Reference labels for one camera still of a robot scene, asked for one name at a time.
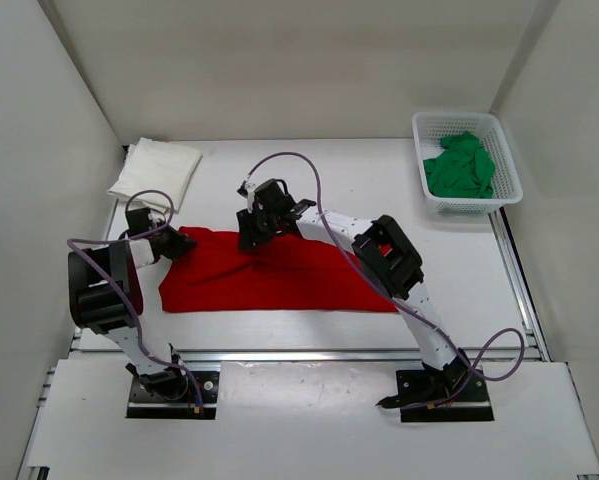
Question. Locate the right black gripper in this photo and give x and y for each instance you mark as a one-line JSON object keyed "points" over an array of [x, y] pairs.
{"points": [[252, 238]]}

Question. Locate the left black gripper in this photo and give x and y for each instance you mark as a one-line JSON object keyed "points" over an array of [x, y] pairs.
{"points": [[182, 242]]}

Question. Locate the red t shirt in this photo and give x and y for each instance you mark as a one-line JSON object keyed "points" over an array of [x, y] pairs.
{"points": [[287, 274]]}

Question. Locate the white t shirt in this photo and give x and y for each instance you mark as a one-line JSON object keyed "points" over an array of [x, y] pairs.
{"points": [[156, 165]]}

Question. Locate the green t shirt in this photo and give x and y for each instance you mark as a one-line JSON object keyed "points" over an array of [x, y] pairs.
{"points": [[463, 170]]}

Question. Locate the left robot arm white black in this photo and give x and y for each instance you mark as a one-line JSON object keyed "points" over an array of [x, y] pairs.
{"points": [[105, 297]]}

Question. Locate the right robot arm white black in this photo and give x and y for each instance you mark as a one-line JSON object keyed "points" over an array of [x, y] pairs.
{"points": [[389, 262]]}

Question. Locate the white plastic basket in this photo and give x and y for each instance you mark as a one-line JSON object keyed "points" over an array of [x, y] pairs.
{"points": [[430, 127]]}

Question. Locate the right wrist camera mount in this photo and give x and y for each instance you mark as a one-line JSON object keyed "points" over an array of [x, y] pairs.
{"points": [[247, 191]]}

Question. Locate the aluminium table rail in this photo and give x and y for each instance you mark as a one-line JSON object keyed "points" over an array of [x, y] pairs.
{"points": [[501, 355]]}

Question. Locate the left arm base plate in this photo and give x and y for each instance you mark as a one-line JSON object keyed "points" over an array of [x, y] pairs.
{"points": [[175, 397]]}

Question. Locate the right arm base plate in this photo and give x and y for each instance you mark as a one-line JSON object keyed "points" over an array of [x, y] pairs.
{"points": [[455, 395]]}

